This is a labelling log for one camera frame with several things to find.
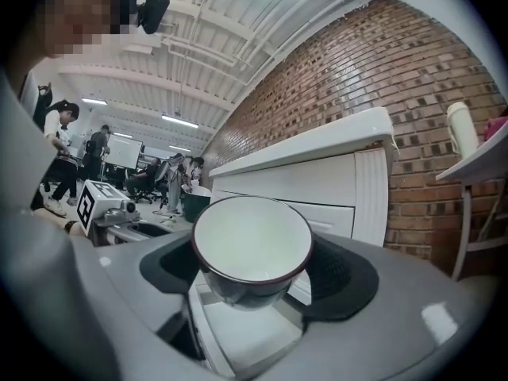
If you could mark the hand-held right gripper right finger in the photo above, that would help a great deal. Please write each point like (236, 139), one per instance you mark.
(389, 300)

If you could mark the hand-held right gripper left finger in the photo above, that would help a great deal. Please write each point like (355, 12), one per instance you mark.
(131, 268)

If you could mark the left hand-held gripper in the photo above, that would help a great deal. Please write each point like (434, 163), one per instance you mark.
(107, 212)

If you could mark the white bowl item dark outside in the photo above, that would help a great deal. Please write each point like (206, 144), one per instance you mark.
(250, 244)

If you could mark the person's left forearm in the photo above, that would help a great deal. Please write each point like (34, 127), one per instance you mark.
(71, 228)

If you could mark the white sink cabinet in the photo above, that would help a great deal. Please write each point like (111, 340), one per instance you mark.
(301, 189)

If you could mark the white sink top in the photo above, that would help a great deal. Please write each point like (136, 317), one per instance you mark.
(309, 143)

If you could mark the black swivel chair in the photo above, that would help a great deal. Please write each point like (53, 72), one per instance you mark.
(143, 195)

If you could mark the white projection board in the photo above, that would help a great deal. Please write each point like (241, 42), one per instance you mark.
(124, 151)

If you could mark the dark green bucket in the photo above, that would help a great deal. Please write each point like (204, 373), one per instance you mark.
(196, 206)

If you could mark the person's grey shirt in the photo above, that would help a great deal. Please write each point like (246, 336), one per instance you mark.
(24, 149)

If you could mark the ceiling light panel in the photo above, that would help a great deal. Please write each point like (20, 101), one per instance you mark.
(94, 101)
(179, 120)

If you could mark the white folding table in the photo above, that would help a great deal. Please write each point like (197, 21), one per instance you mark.
(476, 165)

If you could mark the cream thermos bottle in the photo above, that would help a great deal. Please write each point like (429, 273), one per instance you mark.
(462, 129)

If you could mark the pink bag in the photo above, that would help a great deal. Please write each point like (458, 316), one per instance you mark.
(498, 131)

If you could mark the person's head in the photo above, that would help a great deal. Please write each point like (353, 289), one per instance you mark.
(75, 14)

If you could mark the black head-mounted camera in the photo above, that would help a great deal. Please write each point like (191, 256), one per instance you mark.
(154, 10)

